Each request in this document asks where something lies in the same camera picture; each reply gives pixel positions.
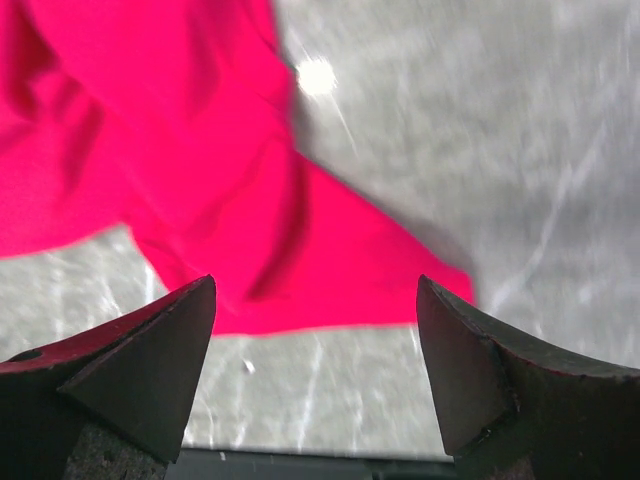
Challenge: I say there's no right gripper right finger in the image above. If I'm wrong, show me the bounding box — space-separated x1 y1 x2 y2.
416 277 639 479

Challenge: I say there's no bright pink t-shirt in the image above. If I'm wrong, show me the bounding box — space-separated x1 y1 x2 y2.
1 1 474 335

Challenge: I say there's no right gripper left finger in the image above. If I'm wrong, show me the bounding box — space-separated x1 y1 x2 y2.
1 276 216 479

